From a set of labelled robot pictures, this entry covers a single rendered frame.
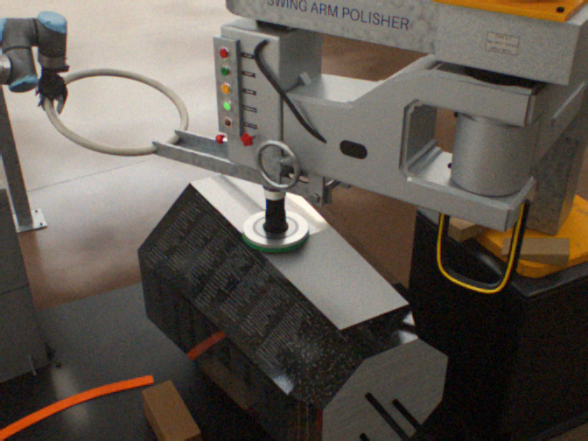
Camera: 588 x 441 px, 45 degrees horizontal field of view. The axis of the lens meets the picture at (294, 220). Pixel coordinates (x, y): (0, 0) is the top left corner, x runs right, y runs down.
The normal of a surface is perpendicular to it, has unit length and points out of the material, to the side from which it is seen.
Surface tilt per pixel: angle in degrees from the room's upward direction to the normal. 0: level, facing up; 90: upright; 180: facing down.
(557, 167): 90
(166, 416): 0
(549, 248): 11
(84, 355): 0
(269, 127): 90
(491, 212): 90
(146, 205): 0
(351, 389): 90
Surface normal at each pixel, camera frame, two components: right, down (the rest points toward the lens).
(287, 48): 0.83, 0.29
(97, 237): 0.00, -0.85
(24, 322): 0.54, 0.44
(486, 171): -0.34, 0.50
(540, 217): -0.55, 0.44
